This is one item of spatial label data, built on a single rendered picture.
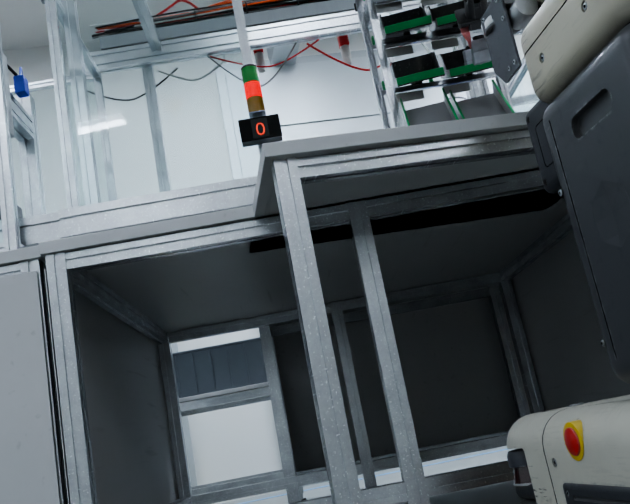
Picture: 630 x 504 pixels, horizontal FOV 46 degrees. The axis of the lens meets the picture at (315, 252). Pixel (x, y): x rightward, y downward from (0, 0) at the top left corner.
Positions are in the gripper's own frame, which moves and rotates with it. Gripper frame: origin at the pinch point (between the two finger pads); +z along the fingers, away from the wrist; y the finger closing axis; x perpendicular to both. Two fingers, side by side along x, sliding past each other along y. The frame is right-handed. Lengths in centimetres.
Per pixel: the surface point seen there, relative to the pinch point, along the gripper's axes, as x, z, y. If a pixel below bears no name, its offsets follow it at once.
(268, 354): -4, 130, 95
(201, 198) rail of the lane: 33, 2, 75
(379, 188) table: 43, 2, 31
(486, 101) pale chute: -7.4, 26.0, -1.6
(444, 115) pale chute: -0.6, 21.9, 11.4
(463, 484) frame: 99, 40, 25
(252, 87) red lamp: -17, 10, 65
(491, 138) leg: 52, -14, 6
